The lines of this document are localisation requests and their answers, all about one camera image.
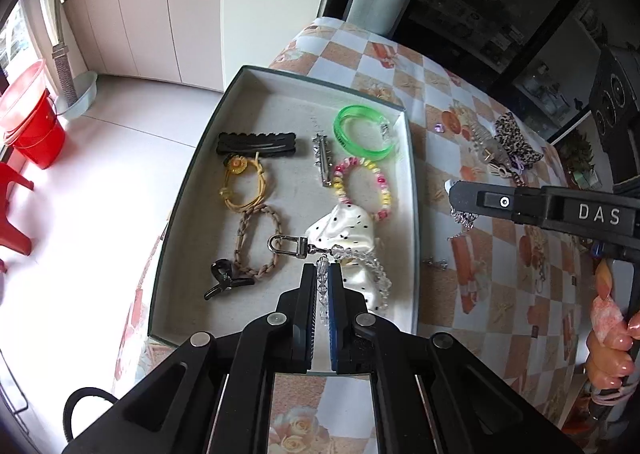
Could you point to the silver metal barrette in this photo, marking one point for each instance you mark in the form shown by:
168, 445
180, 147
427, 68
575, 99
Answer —
322, 158

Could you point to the small purple gem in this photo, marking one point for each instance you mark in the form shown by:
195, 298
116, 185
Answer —
440, 126

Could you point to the small green potted plant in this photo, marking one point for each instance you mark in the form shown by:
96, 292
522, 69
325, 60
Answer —
580, 156

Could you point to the dark glass-front bookshelf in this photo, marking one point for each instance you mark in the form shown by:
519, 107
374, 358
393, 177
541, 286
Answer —
500, 8

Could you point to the white low cabinet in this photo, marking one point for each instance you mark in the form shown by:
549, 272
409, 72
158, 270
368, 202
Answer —
150, 18

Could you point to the small silver earring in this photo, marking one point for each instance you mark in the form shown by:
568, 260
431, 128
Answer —
436, 262

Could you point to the red plastic stool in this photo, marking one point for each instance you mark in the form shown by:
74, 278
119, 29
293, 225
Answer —
12, 204

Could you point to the person's right hand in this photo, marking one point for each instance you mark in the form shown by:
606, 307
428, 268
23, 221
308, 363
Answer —
610, 345

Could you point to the window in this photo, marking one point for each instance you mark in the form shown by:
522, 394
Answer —
15, 38

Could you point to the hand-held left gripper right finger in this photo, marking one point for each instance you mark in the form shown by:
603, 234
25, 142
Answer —
333, 349

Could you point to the pale blue basin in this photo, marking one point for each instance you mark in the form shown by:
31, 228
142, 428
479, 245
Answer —
82, 98

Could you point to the black speaker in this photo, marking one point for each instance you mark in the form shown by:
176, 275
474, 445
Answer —
615, 103

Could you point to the green translucent bangle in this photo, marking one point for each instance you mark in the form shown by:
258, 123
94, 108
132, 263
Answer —
365, 152

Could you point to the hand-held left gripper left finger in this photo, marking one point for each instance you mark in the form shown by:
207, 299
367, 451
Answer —
311, 324

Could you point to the small black claw clip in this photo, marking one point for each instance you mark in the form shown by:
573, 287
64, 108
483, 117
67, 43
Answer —
223, 275

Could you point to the checked tablecloth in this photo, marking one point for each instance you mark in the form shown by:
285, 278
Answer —
500, 314

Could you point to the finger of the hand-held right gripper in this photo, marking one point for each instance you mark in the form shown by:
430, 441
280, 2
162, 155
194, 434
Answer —
500, 202

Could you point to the black scalloped hair clip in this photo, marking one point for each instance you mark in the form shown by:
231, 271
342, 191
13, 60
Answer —
255, 144

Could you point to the leopard print hair bow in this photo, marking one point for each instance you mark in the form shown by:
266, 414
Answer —
515, 138

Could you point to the white shallow box tray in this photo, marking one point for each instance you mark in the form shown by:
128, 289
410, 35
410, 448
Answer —
280, 98

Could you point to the white polka dot scrunchie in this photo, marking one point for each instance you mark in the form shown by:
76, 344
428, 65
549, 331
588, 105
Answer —
345, 234

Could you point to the red plastic bucket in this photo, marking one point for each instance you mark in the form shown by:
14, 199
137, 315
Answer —
35, 128

